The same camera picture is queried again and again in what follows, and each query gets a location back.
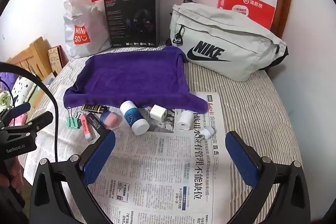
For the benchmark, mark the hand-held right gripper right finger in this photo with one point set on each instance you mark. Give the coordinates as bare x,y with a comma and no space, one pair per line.
241,161

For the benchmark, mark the white charger adapter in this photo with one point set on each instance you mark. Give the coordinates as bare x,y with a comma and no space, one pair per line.
158,112

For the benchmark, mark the black and gold tube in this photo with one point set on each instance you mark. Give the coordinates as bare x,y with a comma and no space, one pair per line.
93,108

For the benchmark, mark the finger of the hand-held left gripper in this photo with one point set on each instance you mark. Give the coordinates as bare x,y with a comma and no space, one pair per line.
22,107
42,120

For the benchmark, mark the purple plush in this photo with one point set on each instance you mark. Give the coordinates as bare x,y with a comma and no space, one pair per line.
8,81

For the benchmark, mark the grey waist bag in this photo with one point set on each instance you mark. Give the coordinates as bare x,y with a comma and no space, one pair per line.
223,29

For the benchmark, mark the white tape roll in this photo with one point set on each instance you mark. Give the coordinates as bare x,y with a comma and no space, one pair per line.
185,119

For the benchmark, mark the purple towel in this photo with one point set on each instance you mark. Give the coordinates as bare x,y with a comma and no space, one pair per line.
131,74

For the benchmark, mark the small white plug cap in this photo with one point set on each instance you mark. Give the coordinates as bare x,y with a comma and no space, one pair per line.
209,133

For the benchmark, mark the black lighter tube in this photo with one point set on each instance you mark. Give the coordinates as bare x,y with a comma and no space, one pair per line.
94,120

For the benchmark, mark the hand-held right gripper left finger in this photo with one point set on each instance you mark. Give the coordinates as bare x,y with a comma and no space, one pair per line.
99,155

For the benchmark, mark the white plastic shopping bag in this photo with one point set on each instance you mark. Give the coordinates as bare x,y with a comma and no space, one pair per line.
78,16

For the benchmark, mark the newspaper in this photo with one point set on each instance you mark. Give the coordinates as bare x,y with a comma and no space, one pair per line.
157,161

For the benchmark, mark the green binder clip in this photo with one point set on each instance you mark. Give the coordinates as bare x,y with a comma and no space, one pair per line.
71,121

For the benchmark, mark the pink highlighter pen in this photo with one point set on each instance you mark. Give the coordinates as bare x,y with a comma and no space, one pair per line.
86,127

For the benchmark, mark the wooden headboard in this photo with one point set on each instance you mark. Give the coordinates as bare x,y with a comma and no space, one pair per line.
36,56

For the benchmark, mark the white blue bottle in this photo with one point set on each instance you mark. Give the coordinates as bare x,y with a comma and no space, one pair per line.
132,116

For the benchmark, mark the polka dot pillow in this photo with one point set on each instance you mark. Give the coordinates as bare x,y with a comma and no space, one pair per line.
23,90

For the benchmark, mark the clear plastic cap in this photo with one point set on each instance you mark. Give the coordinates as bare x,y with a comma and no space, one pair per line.
117,132

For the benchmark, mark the black headphone box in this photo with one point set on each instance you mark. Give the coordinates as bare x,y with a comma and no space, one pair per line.
131,19

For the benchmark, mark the person's left hand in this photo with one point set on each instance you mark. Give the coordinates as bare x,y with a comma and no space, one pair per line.
17,174

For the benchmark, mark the patterned cover book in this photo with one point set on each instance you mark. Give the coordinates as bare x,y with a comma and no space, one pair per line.
55,60

